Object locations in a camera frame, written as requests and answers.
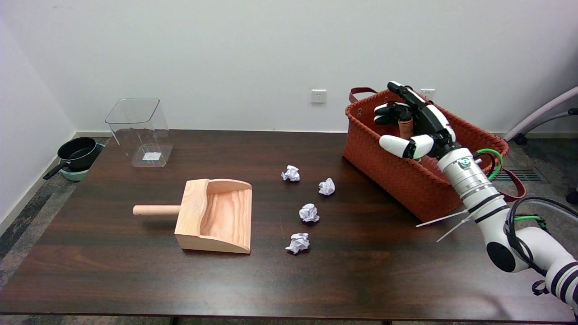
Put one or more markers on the red woven basket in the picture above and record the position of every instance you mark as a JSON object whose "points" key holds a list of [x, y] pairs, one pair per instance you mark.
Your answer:
{"points": [[397, 180]]}

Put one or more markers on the floor vent grille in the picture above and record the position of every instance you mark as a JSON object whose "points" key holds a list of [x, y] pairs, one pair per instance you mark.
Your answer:
{"points": [[528, 175]]}

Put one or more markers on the crumpled white paper ball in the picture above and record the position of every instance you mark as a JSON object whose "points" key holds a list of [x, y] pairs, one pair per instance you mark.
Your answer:
{"points": [[309, 212], [327, 186], [298, 243], [291, 173]]}

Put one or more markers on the green pot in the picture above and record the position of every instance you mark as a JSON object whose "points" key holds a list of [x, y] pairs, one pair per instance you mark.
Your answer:
{"points": [[74, 174]]}

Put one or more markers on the black frying pan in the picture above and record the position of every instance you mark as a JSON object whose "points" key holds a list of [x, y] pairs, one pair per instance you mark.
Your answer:
{"points": [[79, 153]]}

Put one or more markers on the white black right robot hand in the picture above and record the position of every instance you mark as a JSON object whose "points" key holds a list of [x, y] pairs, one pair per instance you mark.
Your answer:
{"points": [[433, 124]]}

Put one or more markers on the wooden dustpan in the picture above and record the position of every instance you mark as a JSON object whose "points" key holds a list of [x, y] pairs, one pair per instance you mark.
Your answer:
{"points": [[226, 216]]}

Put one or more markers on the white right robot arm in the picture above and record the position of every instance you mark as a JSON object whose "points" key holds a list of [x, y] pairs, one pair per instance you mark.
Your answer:
{"points": [[469, 180]]}

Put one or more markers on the white wall socket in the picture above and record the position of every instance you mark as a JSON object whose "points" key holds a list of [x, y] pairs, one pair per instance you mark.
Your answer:
{"points": [[318, 96], [429, 92]]}

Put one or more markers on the clear plastic container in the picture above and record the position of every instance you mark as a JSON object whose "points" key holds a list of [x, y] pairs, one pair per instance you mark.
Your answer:
{"points": [[144, 144]]}

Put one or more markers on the white zip tie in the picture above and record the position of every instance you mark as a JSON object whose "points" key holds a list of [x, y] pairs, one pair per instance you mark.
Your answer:
{"points": [[454, 229], [440, 218]]}

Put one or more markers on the brown straw hand broom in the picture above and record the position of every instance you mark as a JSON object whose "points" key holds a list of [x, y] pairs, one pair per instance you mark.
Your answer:
{"points": [[406, 129]]}

